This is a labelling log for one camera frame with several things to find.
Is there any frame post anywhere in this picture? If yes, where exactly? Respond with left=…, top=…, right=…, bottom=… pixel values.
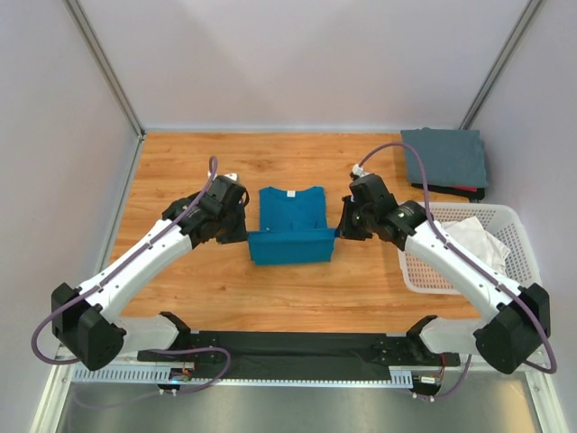
left=459, top=0, right=545, bottom=130
left=62, top=0, right=145, bottom=139

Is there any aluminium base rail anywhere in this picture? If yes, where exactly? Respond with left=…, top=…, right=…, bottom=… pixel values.
left=33, top=327, right=569, bottom=433

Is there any right frame post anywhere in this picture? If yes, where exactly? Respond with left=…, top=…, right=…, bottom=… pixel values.
left=459, top=0, right=545, bottom=130

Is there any white plastic basket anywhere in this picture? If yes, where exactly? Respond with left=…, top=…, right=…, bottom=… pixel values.
left=398, top=202, right=542, bottom=295

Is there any left frame post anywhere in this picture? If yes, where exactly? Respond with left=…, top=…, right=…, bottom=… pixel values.
left=62, top=0, right=145, bottom=139

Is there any folded grey t-shirt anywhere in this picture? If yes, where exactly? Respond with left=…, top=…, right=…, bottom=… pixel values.
left=401, top=128, right=488, bottom=189

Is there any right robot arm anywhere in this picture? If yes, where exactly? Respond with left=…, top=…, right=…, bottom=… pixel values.
left=335, top=173, right=551, bottom=373

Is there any folded dark red t-shirt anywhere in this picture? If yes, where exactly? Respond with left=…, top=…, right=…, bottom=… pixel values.
left=427, top=185, right=485, bottom=203

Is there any white t-shirt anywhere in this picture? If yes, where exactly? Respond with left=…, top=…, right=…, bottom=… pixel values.
left=441, top=216, right=511, bottom=274

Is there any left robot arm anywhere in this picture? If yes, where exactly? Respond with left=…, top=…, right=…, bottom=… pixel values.
left=51, top=173, right=248, bottom=371

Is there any blue t-shirt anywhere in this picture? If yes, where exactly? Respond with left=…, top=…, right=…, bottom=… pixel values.
left=248, top=186, right=335, bottom=266

